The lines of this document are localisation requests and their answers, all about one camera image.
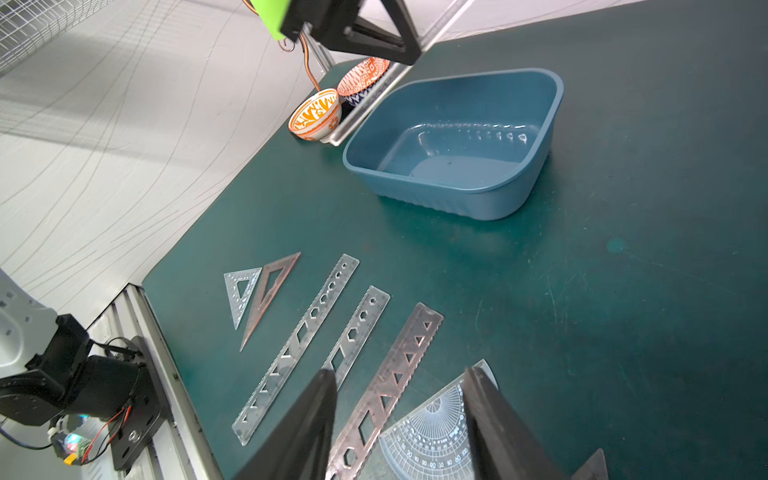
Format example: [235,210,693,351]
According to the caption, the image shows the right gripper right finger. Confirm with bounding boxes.
[461,367,567,479]

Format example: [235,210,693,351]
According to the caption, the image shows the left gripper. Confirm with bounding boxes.
[280,0,422,65]

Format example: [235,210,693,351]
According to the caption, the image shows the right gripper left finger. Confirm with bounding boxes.
[235,369,337,480]

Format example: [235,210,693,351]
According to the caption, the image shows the short clear stencil ruler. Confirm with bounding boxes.
[323,285,390,389]

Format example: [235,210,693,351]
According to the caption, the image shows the long clear stencil ruler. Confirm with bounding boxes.
[232,254,360,446]

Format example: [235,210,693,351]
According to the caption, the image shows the blue plastic storage box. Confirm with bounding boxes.
[343,68,564,221]

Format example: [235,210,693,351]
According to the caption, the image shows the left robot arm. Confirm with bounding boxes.
[1,1,310,425]

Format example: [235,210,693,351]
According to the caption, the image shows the red blue patterned bowl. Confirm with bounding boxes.
[336,57,391,107]

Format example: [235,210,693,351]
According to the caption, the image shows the clear protractor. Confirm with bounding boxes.
[379,376,475,480]

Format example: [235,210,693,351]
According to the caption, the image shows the brown small triangle ruler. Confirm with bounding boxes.
[571,448,609,480]

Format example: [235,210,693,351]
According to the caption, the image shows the brown stencil ruler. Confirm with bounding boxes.
[325,302,444,479]

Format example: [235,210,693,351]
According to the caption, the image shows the green plastic goblet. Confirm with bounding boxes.
[246,0,291,41]

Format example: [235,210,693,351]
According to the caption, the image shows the orange patterned bowl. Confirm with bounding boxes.
[288,88,342,141]

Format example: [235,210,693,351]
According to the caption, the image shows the brown tall triangle ruler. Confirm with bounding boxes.
[240,252,301,351]

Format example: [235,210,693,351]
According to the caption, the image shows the clear small triangle ruler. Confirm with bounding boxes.
[223,267,262,330]

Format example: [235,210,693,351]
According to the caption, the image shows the metal wire cup stand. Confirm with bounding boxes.
[243,0,320,91]

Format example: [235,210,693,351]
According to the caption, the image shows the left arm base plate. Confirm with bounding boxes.
[110,336,172,473]

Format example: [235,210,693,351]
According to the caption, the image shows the cables with circuit board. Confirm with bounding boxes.
[0,395,133,468]

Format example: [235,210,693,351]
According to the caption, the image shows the white wire basket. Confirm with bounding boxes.
[1,0,112,75]

